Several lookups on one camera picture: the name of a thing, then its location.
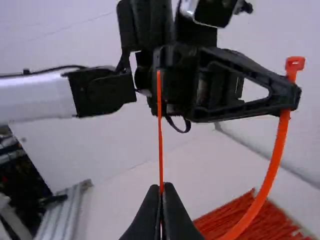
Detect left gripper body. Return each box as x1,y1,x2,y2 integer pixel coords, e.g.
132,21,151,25
116,0,219,122

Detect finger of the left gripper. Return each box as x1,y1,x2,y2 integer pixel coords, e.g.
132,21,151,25
189,46,303,124

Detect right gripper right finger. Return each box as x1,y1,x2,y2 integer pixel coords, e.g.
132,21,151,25
162,182,207,240

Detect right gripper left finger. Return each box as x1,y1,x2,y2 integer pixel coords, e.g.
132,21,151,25
117,184,161,240

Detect orange cable tie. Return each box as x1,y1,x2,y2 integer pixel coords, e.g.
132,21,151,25
156,56,306,240

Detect silver rails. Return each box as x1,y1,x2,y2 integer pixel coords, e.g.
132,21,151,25
32,178,95,240

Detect black cable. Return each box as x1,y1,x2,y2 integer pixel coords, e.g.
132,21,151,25
163,114,193,134
22,48,132,76

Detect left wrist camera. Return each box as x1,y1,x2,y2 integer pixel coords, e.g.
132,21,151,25
178,0,235,29

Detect row of orange cable ties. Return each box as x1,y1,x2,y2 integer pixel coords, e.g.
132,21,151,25
192,187,320,240

